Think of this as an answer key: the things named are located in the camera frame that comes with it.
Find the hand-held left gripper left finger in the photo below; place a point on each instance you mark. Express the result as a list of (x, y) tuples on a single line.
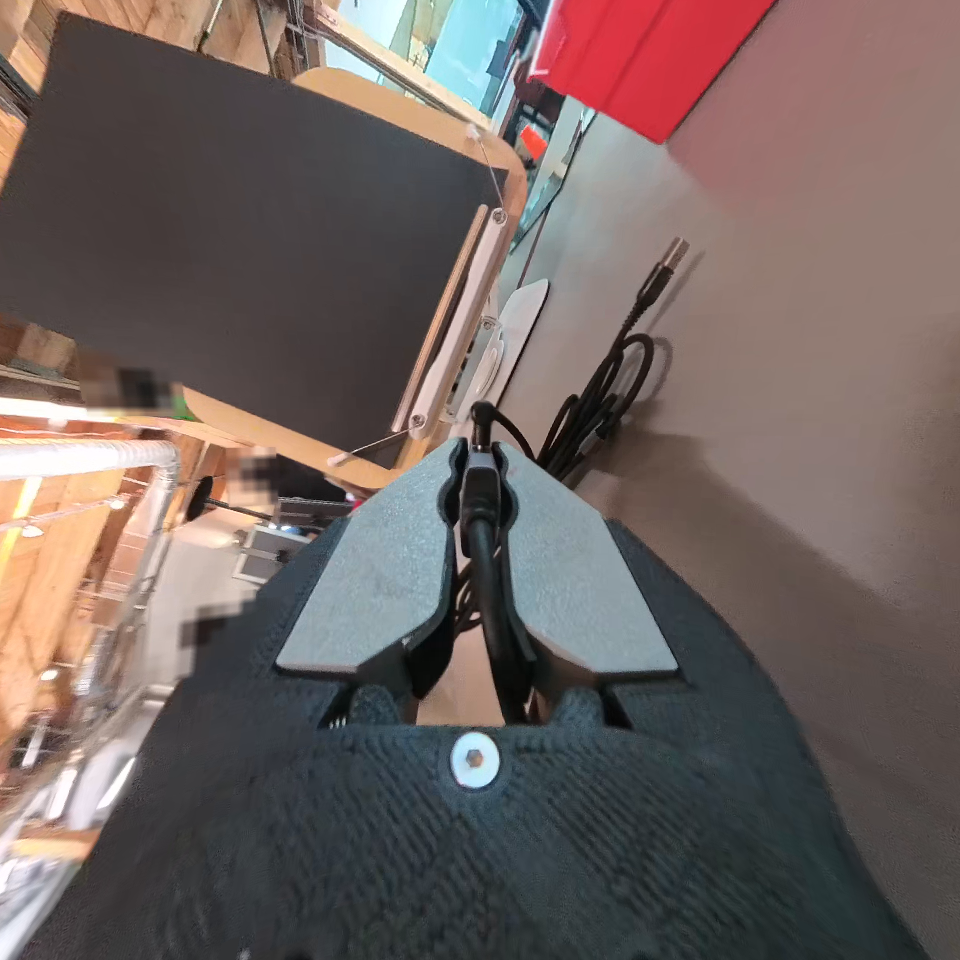
[(375, 585)]

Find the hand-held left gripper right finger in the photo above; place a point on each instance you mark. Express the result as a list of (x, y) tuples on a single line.
[(585, 592)]

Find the grey framed screen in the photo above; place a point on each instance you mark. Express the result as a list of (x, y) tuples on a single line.
[(259, 555)]

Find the white-tipped metal stylus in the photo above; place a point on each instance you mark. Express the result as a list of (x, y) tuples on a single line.
[(337, 459)]

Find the wood-framed black board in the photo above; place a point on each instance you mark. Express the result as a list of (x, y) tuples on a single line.
[(225, 225)]

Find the red plastic bin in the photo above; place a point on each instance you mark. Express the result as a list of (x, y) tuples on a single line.
[(637, 52)]

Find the silver ventilation duct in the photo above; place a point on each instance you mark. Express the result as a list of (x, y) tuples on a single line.
[(75, 457)]

